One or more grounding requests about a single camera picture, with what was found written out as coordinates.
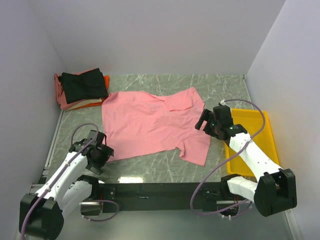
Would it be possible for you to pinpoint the pink t shirt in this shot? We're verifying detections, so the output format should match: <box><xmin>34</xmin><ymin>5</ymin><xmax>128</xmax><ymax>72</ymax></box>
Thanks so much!
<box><xmin>101</xmin><ymin>87</ymin><xmax>211</xmax><ymax>166</ymax></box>

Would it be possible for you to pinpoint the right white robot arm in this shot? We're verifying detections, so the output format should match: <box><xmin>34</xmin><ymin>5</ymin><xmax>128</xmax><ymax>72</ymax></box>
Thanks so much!
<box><xmin>195</xmin><ymin>104</ymin><xmax>297</xmax><ymax>217</ymax></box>

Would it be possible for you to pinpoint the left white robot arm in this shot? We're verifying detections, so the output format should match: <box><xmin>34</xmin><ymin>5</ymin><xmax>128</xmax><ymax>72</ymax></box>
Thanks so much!
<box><xmin>18</xmin><ymin>130</ymin><xmax>114</xmax><ymax>240</ymax></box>

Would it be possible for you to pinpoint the yellow plastic tray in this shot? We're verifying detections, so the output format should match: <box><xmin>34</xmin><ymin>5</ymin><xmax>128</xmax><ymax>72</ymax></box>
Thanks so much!
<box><xmin>226</xmin><ymin>108</ymin><xmax>280</xmax><ymax>179</ymax></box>

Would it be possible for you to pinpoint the cream folded t shirt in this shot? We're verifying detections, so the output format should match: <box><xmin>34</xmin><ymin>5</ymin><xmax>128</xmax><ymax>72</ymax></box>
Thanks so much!
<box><xmin>68</xmin><ymin>98</ymin><xmax>104</xmax><ymax>110</ymax></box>

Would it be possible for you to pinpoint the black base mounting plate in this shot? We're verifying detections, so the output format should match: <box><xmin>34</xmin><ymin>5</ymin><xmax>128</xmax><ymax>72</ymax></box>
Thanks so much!
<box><xmin>79</xmin><ymin>182</ymin><xmax>248</xmax><ymax>217</ymax></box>

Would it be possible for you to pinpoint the salmon folded t shirt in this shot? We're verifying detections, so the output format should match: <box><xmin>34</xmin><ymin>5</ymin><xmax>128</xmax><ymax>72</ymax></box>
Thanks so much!
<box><xmin>54</xmin><ymin>74</ymin><xmax>87</xmax><ymax>111</ymax></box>

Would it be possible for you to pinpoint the black folded t shirt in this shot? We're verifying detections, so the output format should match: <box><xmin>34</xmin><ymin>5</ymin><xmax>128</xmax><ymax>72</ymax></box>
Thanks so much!
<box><xmin>58</xmin><ymin>68</ymin><xmax>108</xmax><ymax>104</ymax></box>

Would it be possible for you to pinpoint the orange folded t shirt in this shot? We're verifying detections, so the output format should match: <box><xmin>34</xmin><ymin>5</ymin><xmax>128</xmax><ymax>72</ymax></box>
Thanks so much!
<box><xmin>66</xmin><ymin>75</ymin><xmax>110</xmax><ymax>111</ymax></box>

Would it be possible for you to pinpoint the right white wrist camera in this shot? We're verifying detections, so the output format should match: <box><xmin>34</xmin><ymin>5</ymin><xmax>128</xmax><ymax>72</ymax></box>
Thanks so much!
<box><xmin>218</xmin><ymin>100</ymin><xmax>229</xmax><ymax>107</ymax></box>

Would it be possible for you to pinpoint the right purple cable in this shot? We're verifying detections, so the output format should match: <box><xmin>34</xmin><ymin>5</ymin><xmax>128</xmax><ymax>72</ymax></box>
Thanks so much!
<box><xmin>190</xmin><ymin>98</ymin><xmax>266</xmax><ymax>218</ymax></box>

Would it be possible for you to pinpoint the aluminium frame rail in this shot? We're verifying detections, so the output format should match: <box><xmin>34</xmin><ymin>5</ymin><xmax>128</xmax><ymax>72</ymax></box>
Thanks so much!
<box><xmin>29</xmin><ymin>183</ymin><xmax>303</xmax><ymax>240</ymax></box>

